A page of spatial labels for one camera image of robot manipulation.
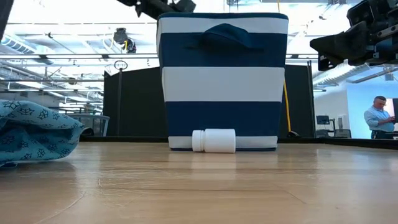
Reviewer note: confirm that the white pill bottle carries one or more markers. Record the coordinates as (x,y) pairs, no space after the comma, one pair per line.
(217,141)

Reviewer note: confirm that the black partition screen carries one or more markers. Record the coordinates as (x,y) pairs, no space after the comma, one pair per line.
(136,102)

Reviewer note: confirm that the black computer monitor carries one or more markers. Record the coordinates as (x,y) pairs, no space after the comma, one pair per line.
(322,119)

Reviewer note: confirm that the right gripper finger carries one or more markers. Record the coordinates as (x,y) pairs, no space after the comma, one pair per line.
(325,62)
(342,43)

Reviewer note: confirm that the black hanging device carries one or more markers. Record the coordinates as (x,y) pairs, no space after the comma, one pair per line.
(121,35)

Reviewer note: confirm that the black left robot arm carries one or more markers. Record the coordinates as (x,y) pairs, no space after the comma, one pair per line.
(152,7)

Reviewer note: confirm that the person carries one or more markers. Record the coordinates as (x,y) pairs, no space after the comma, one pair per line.
(377,119)

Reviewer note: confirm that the blue patterned cloth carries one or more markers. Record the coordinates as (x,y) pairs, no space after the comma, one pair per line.
(31,133)

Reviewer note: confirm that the navy white striped basket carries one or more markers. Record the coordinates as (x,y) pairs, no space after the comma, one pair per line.
(224,84)

